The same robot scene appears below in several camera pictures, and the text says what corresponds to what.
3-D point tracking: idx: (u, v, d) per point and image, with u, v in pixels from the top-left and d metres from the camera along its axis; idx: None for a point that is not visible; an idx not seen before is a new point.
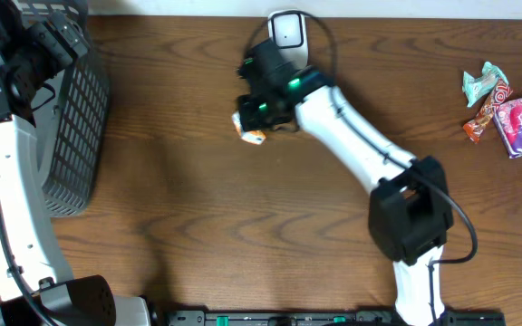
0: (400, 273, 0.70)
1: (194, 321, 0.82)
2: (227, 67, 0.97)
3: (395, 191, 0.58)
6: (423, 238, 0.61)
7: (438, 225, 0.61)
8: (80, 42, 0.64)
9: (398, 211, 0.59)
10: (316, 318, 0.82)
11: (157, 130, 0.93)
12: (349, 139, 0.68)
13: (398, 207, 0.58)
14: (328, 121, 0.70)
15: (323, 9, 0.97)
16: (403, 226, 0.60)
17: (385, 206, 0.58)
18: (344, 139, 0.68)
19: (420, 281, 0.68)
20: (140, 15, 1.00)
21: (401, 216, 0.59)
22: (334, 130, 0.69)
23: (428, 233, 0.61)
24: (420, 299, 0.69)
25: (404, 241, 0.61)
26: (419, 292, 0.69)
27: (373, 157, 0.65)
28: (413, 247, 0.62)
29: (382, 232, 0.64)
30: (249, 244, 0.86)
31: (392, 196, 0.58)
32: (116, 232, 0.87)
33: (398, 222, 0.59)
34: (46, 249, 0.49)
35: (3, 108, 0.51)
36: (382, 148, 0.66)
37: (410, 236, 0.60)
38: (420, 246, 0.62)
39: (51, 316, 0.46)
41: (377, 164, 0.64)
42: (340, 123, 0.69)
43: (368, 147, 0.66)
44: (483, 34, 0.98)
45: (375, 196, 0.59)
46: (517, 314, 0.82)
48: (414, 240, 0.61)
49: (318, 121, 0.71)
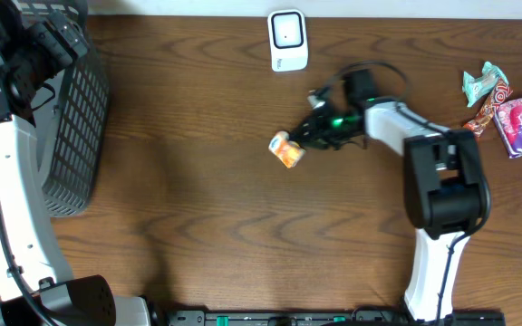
0: (420, 245, 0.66)
1: (194, 321, 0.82)
2: (227, 67, 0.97)
3: (429, 143, 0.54)
6: (448, 205, 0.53)
7: (468, 201, 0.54)
8: (80, 42, 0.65)
9: (427, 165, 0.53)
10: (316, 318, 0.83)
11: (158, 130, 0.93)
12: (399, 122, 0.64)
13: (427, 159, 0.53)
14: (384, 116, 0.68)
15: (323, 9, 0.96)
16: (430, 185, 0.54)
17: (414, 154, 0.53)
18: (394, 123, 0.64)
19: (434, 263, 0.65)
20: (140, 15, 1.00)
21: (430, 172, 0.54)
22: (390, 119, 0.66)
23: (458, 205, 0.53)
24: (430, 282, 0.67)
25: (430, 204, 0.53)
26: (432, 272, 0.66)
27: (414, 127, 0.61)
28: (439, 217, 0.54)
29: (410, 197, 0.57)
30: (249, 244, 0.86)
31: (424, 143, 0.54)
32: (116, 232, 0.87)
33: (424, 177, 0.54)
34: (46, 249, 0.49)
35: (3, 108, 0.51)
36: (423, 122, 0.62)
37: (436, 200, 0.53)
38: (445, 220, 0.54)
39: (51, 316, 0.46)
41: (415, 129, 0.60)
42: (395, 116, 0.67)
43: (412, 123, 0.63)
44: (484, 34, 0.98)
45: (405, 145, 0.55)
46: (517, 314, 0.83)
48: (441, 207, 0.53)
49: (381, 122, 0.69)
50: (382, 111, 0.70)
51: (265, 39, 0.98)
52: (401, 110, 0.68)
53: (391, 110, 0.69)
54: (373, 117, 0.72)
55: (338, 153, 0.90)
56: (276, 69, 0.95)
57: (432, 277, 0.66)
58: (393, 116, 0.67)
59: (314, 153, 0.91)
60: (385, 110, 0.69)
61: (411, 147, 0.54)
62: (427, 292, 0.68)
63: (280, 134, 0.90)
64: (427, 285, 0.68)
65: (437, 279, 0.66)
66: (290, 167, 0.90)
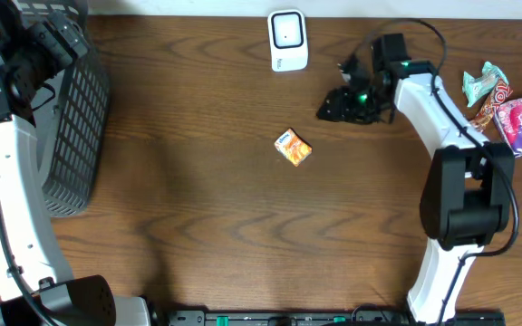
0: (431, 252, 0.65)
1: (194, 321, 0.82)
2: (227, 67, 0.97)
3: (461, 157, 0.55)
6: (468, 220, 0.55)
7: (488, 216, 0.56)
8: (80, 42, 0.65)
9: (455, 179, 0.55)
10: (315, 318, 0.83)
11: (158, 130, 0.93)
12: (432, 114, 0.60)
13: (457, 174, 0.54)
14: (417, 97, 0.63)
15: (323, 9, 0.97)
16: (455, 200, 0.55)
17: (446, 168, 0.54)
18: (429, 115, 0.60)
19: (442, 271, 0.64)
20: (140, 15, 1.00)
21: (458, 186, 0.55)
22: (423, 106, 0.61)
23: (476, 220, 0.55)
24: (436, 289, 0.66)
25: (449, 218, 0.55)
26: (439, 282, 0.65)
27: (450, 127, 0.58)
28: (457, 231, 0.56)
29: (429, 207, 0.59)
30: (249, 244, 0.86)
31: (458, 158, 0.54)
32: (116, 232, 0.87)
33: (450, 192, 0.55)
34: (46, 249, 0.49)
35: (3, 108, 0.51)
36: (462, 121, 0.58)
37: (457, 215, 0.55)
38: (462, 233, 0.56)
39: (51, 316, 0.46)
41: (451, 136, 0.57)
42: (431, 100, 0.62)
43: (449, 120, 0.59)
44: (483, 34, 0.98)
45: (438, 156, 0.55)
46: (517, 314, 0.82)
48: (460, 222, 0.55)
49: (411, 100, 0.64)
50: (417, 89, 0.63)
51: (265, 39, 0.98)
52: (439, 93, 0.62)
53: (426, 91, 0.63)
54: (403, 91, 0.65)
55: (339, 153, 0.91)
56: (276, 69, 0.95)
57: (439, 284, 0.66)
58: (428, 100, 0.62)
59: (314, 153, 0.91)
60: (420, 89, 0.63)
61: (444, 159, 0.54)
62: (431, 298, 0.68)
63: (290, 131, 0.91)
64: (432, 292, 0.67)
65: (443, 286, 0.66)
66: (296, 165, 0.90)
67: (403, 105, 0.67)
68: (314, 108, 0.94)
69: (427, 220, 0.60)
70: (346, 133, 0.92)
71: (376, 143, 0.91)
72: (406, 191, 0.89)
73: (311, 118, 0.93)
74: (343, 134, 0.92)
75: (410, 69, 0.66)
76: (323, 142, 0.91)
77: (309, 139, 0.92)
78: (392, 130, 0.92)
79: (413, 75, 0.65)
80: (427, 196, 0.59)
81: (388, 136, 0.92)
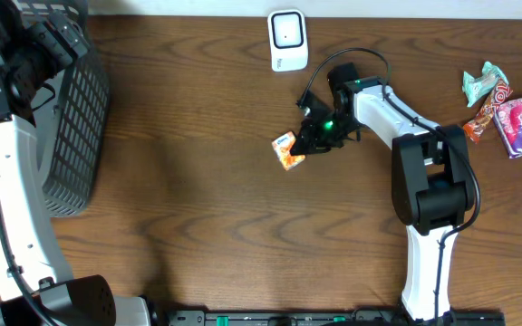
0: (412, 242, 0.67)
1: (194, 321, 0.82)
2: (227, 67, 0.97)
3: (417, 142, 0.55)
6: (438, 201, 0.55)
7: (457, 196, 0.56)
8: (80, 43, 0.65)
9: (415, 164, 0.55)
10: (315, 318, 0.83)
11: (157, 130, 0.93)
12: (386, 114, 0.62)
13: (416, 158, 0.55)
14: (372, 105, 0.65)
15: (323, 9, 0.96)
16: (420, 184, 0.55)
17: (403, 155, 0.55)
18: (382, 116, 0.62)
19: (427, 257, 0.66)
20: (140, 15, 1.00)
21: (419, 170, 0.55)
22: (376, 109, 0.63)
23: (445, 200, 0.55)
24: (425, 280, 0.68)
25: (419, 201, 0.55)
26: (425, 270, 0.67)
27: (403, 121, 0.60)
28: (429, 215, 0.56)
29: (398, 196, 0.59)
30: (249, 244, 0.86)
31: (414, 142, 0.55)
32: (116, 232, 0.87)
33: (413, 177, 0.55)
34: (47, 249, 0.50)
35: (3, 107, 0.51)
36: (412, 116, 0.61)
37: (425, 197, 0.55)
38: (435, 215, 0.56)
39: (51, 316, 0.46)
41: (405, 127, 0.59)
42: (384, 104, 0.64)
43: (401, 116, 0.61)
44: (484, 35, 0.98)
45: (394, 146, 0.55)
46: (517, 314, 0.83)
48: (430, 204, 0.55)
49: (367, 112, 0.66)
50: (371, 98, 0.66)
51: (265, 39, 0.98)
52: (390, 97, 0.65)
53: (379, 98, 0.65)
54: (361, 103, 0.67)
55: (339, 153, 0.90)
56: (276, 69, 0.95)
57: (427, 273, 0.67)
58: (381, 105, 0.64)
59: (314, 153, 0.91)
60: (372, 98, 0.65)
61: (401, 147, 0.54)
62: (423, 290, 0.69)
63: (288, 134, 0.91)
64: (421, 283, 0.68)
65: (430, 274, 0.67)
66: (286, 167, 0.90)
67: (362, 119, 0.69)
68: None
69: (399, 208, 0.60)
70: None
71: (376, 142, 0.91)
72: None
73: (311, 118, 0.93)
74: None
75: (362, 84, 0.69)
76: None
77: None
78: None
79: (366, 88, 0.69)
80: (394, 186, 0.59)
81: None
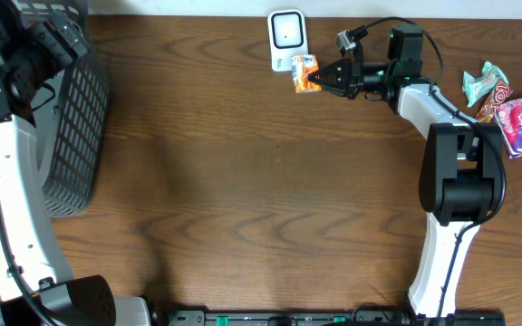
0: (430, 234, 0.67)
1: (194, 321, 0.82)
2: (227, 67, 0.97)
3: (454, 132, 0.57)
6: (463, 194, 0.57)
7: (481, 193, 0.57)
8: (80, 42, 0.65)
9: (447, 153, 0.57)
10: (315, 318, 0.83)
11: (158, 130, 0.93)
12: (430, 106, 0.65)
13: (449, 147, 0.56)
14: (415, 98, 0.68)
15: (322, 9, 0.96)
16: (449, 174, 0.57)
17: (439, 141, 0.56)
18: (425, 107, 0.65)
19: (440, 251, 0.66)
20: (140, 15, 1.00)
21: (450, 160, 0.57)
22: (420, 101, 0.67)
23: (468, 196, 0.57)
24: (436, 275, 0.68)
25: (444, 189, 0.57)
26: (438, 264, 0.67)
27: (444, 114, 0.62)
28: (450, 205, 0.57)
29: (425, 182, 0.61)
30: (249, 244, 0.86)
31: (451, 132, 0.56)
32: (116, 232, 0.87)
33: (443, 166, 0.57)
34: (46, 249, 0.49)
35: (3, 107, 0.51)
36: (455, 110, 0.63)
37: (450, 186, 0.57)
38: (458, 208, 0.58)
39: (51, 316, 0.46)
41: (444, 118, 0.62)
42: (430, 99, 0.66)
43: (443, 110, 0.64)
44: (483, 35, 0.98)
45: (431, 130, 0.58)
46: (517, 315, 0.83)
48: (455, 195, 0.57)
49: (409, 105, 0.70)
50: (416, 91, 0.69)
51: (265, 39, 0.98)
52: (436, 92, 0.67)
53: (424, 93, 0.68)
54: (405, 96, 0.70)
55: (339, 153, 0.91)
56: (276, 69, 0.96)
57: (439, 268, 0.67)
58: (425, 99, 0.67)
59: (314, 153, 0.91)
60: (418, 91, 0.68)
61: (437, 133, 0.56)
62: (431, 286, 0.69)
63: (313, 56, 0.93)
64: (431, 278, 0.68)
65: (442, 270, 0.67)
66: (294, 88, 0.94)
67: (406, 113, 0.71)
68: (314, 108, 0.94)
69: (423, 195, 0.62)
70: (345, 133, 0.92)
71: (376, 142, 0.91)
72: (405, 190, 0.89)
73: (311, 118, 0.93)
74: (342, 134, 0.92)
75: (411, 81, 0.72)
76: (322, 142, 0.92)
77: (308, 139, 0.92)
78: (392, 130, 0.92)
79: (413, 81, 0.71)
80: (423, 174, 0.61)
81: (388, 136, 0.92)
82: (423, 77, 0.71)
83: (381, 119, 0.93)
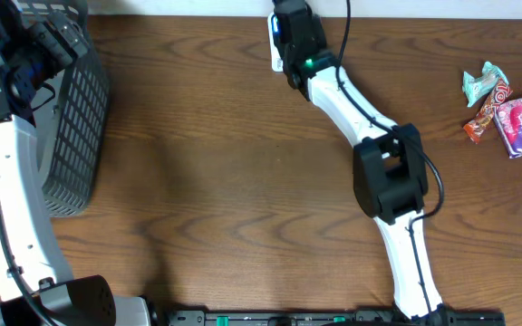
0: (385, 236, 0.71)
1: (194, 321, 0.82)
2: (227, 67, 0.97)
3: (374, 147, 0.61)
6: (398, 194, 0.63)
7: (411, 187, 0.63)
8: (80, 42, 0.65)
9: (374, 168, 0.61)
10: (316, 318, 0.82)
11: (158, 130, 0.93)
12: (343, 110, 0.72)
13: (374, 162, 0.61)
14: (329, 93, 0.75)
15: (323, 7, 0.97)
16: (381, 184, 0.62)
17: (364, 160, 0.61)
18: (343, 110, 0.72)
19: (401, 249, 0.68)
20: (140, 16, 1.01)
21: (380, 174, 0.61)
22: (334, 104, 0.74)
23: (402, 192, 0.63)
24: (409, 272, 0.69)
25: (379, 195, 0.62)
26: (403, 262, 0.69)
27: (362, 121, 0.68)
28: (389, 206, 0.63)
29: (361, 192, 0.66)
30: (249, 244, 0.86)
31: (373, 149, 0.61)
32: (115, 232, 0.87)
33: (375, 178, 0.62)
34: (47, 249, 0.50)
35: (3, 108, 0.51)
36: (372, 114, 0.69)
37: (384, 191, 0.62)
38: (395, 205, 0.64)
39: (51, 316, 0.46)
41: (363, 128, 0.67)
42: (343, 95, 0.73)
43: (358, 114, 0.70)
44: (483, 34, 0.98)
45: (355, 152, 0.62)
46: (517, 315, 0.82)
48: (389, 196, 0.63)
49: (325, 97, 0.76)
50: (328, 87, 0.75)
51: (265, 39, 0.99)
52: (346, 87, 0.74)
53: (335, 87, 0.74)
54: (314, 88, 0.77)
55: (338, 153, 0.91)
56: (276, 69, 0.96)
57: (406, 264, 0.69)
58: (337, 96, 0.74)
59: (314, 152, 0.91)
60: (329, 85, 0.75)
61: (362, 154, 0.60)
62: (409, 284, 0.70)
63: None
64: (405, 275, 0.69)
65: (410, 265, 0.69)
66: None
67: (319, 100, 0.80)
68: (314, 108, 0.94)
69: (363, 201, 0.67)
70: None
71: None
72: None
73: (311, 118, 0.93)
74: (342, 134, 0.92)
75: (315, 62, 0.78)
76: (323, 142, 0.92)
77: (309, 138, 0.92)
78: None
79: (321, 71, 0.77)
80: (356, 184, 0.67)
81: None
82: (323, 52, 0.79)
83: None
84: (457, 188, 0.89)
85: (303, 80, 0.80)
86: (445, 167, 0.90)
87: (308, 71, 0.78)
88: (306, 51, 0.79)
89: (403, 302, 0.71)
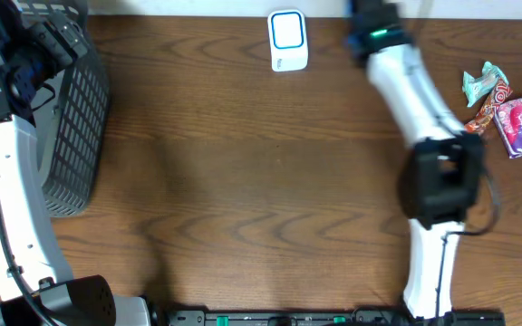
0: (416, 238, 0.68)
1: (194, 321, 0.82)
2: (227, 67, 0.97)
3: (435, 148, 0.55)
6: (446, 202, 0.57)
7: (460, 198, 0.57)
8: (80, 42, 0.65)
9: (430, 171, 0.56)
10: (315, 318, 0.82)
11: (158, 130, 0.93)
12: (405, 99, 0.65)
13: (430, 166, 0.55)
14: (392, 76, 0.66)
15: (323, 7, 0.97)
16: (431, 188, 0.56)
17: (420, 161, 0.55)
18: (404, 99, 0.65)
19: (428, 255, 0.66)
20: (140, 16, 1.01)
21: (432, 177, 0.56)
22: (396, 90, 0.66)
23: (450, 202, 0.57)
24: (429, 277, 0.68)
25: (425, 199, 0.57)
26: (428, 267, 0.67)
27: (428, 117, 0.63)
28: (432, 212, 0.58)
29: (407, 188, 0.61)
30: (249, 244, 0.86)
31: (433, 151, 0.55)
32: (115, 232, 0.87)
33: (428, 181, 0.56)
34: (47, 249, 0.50)
35: (3, 107, 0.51)
36: (439, 112, 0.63)
37: (431, 196, 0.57)
38: (439, 213, 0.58)
39: (51, 316, 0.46)
41: (428, 126, 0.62)
42: (407, 81, 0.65)
43: (424, 108, 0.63)
44: (483, 34, 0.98)
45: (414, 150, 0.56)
46: (517, 315, 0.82)
48: (436, 203, 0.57)
49: (384, 79, 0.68)
50: (395, 68, 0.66)
51: (265, 39, 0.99)
52: (414, 72, 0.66)
53: (402, 70, 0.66)
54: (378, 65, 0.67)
55: (338, 153, 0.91)
56: (276, 69, 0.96)
57: (428, 272, 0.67)
58: (401, 81, 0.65)
59: (314, 152, 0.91)
60: (395, 67, 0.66)
61: (420, 154, 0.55)
62: (425, 288, 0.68)
63: None
64: (423, 281, 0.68)
65: (431, 273, 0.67)
66: None
67: (380, 78, 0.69)
68: (314, 108, 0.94)
69: (407, 198, 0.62)
70: (346, 133, 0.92)
71: (376, 142, 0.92)
72: None
73: (311, 118, 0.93)
74: (343, 134, 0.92)
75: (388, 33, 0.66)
76: (323, 142, 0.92)
77: (308, 139, 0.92)
78: (393, 129, 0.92)
79: (389, 48, 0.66)
80: (405, 179, 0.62)
81: (388, 136, 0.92)
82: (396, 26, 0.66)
83: (380, 119, 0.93)
84: None
85: (367, 52, 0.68)
86: None
87: (376, 46, 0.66)
88: (379, 19, 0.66)
89: (412, 302, 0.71)
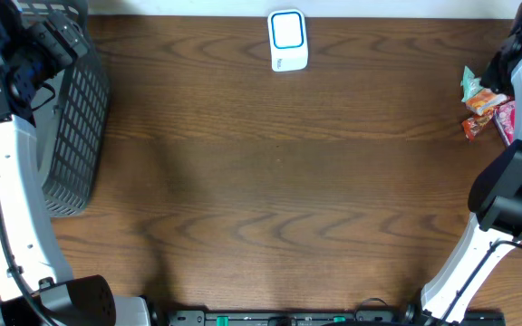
0: (465, 235, 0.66)
1: (194, 321, 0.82)
2: (227, 67, 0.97)
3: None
6: (515, 210, 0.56)
7: None
8: (80, 42, 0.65)
9: (516, 172, 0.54)
10: (316, 318, 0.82)
11: (158, 130, 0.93)
12: None
13: (520, 168, 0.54)
14: None
15: (322, 8, 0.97)
16: (507, 190, 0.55)
17: (513, 158, 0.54)
18: None
19: (469, 255, 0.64)
20: (140, 16, 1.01)
21: (516, 180, 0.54)
22: None
23: (517, 210, 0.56)
24: (455, 278, 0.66)
25: (496, 196, 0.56)
26: (462, 267, 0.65)
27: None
28: (496, 212, 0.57)
29: (479, 182, 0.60)
30: (249, 244, 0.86)
31: None
32: (115, 232, 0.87)
33: (507, 181, 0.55)
34: (46, 249, 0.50)
35: (3, 107, 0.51)
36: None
37: (503, 197, 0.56)
38: (501, 217, 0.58)
39: (51, 316, 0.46)
41: None
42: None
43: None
44: (483, 34, 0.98)
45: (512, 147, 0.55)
46: (517, 315, 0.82)
48: (504, 205, 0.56)
49: None
50: None
51: (265, 39, 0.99)
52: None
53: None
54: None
55: (338, 153, 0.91)
56: (276, 69, 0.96)
57: (460, 271, 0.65)
58: None
59: (314, 152, 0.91)
60: None
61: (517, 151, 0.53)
62: (447, 287, 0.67)
63: None
64: (450, 279, 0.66)
65: (463, 273, 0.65)
66: None
67: (517, 78, 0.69)
68: (314, 108, 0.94)
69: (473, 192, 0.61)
70: (346, 133, 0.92)
71: (375, 142, 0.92)
72: (405, 190, 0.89)
73: (312, 118, 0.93)
74: (343, 134, 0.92)
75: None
76: (323, 142, 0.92)
77: (308, 139, 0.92)
78: (393, 129, 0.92)
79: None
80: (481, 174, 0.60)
81: (388, 136, 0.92)
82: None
83: (380, 119, 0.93)
84: (456, 188, 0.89)
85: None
86: (445, 167, 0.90)
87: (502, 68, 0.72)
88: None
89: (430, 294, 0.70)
